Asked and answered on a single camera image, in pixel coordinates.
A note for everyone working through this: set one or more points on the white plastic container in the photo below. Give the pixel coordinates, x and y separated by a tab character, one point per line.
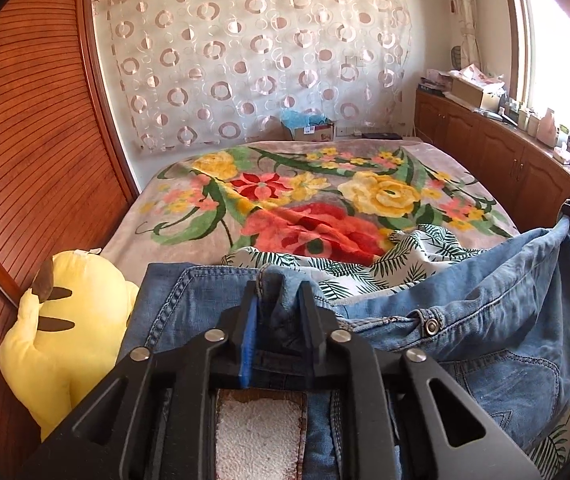
546	129

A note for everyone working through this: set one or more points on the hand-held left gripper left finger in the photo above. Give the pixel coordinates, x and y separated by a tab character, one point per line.
247	340

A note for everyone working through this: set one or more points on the sheer circle pattern curtain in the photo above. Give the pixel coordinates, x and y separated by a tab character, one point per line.
245	60

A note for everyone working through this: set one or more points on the brown wooden cabinet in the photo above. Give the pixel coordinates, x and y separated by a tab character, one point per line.
490	145

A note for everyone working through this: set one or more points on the floral plush blanket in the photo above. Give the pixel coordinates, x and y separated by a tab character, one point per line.
315	195

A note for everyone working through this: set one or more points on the flat black box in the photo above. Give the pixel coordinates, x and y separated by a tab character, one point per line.
384	135

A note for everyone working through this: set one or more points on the pink box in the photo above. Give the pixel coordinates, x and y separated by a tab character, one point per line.
435	81

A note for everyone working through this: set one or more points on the small cardboard box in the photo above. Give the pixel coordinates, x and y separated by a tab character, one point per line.
317	133

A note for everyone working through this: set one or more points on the floral window curtain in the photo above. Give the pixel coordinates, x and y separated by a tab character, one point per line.
467	15

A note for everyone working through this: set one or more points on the green leaf print bedsheet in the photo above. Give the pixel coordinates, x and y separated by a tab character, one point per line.
415	260

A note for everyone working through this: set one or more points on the yellow plush toy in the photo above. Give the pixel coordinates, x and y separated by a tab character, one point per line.
75	350

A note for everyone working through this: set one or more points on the bright window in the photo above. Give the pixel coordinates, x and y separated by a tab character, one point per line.
555	60

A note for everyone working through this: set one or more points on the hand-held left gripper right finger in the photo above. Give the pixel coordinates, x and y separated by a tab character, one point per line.
315	340

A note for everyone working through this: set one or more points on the brown wooden wardrobe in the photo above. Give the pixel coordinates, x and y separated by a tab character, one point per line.
30	135

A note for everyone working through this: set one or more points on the large cardboard box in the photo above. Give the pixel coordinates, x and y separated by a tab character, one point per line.
475	91

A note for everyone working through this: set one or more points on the light blue denim pants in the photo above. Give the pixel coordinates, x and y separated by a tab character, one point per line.
490	310

